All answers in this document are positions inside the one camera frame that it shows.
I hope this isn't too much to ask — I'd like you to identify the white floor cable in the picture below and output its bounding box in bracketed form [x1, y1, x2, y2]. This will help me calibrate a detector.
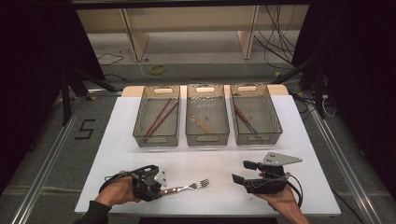
[120, 48, 219, 85]

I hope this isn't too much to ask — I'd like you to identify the brown wooden chopstick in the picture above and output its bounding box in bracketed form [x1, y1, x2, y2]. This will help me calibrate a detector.
[148, 101, 179, 138]
[145, 98, 173, 138]

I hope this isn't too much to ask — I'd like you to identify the black cable bundle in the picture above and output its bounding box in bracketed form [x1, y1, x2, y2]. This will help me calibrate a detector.
[252, 4, 297, 65]

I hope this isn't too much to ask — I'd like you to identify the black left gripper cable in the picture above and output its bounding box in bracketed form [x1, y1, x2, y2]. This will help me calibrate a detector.
[98, 166, 150, 194]

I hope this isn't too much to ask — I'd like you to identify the yellow tape roll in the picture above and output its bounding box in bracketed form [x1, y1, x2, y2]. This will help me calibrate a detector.
[148, 63, 167, 76]

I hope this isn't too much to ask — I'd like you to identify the black floor cable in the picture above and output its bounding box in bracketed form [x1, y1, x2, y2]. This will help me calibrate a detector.
[330, 186, 366, 224]

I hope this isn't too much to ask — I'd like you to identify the light wooden desk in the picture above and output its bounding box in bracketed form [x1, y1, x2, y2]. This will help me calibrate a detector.
[75, 4, 310, 63]

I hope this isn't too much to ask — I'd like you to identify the wooden handled fork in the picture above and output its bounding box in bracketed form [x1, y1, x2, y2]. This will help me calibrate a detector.
[158, 177, 210, 197]

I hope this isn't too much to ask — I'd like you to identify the black metal stand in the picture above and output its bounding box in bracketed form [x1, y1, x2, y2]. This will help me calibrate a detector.
[271, 54, 328, 119]
[60, 66, 118, 126]

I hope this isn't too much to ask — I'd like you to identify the person's left hand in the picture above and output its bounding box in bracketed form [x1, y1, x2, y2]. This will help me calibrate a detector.
[93, 170, 138, 208]

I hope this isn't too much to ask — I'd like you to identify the white table mat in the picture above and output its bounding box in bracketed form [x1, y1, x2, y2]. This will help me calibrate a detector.
[74, 94, 343, 217]

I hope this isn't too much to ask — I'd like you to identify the black curtain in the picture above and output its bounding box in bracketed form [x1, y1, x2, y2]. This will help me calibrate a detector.
[292, 0, 396, 178]
[0, 0, 106, 194]

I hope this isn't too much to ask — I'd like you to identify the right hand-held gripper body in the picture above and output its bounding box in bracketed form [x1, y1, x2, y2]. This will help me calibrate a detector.
[245, 151, 304, 195]

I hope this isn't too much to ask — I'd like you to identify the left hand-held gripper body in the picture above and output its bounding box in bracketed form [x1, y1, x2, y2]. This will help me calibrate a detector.
[131, 164, 169, 203]

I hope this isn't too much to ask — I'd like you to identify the small wooden spoon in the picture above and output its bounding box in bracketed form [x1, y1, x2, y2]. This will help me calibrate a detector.
[190, 115, 216, 135]

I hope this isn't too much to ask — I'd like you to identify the aluminium floor rail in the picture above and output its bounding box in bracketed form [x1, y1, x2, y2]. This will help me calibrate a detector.
[306, 99, 384, 224]
[10, 88, 123, 224]

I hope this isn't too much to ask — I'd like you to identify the person's right hand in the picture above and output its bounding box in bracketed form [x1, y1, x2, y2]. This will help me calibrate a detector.
[253, 186, 301, 217]

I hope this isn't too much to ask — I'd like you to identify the wooden handled knife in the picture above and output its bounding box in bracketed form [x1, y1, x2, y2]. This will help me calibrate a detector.
[233, 105, 263, 142]

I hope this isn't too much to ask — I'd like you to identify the grey transparent plastic bin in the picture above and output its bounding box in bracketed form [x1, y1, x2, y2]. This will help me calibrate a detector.
[230, 83, 284, 146]
[185, 83, 231, 147]
[133, 85, 181, 147]

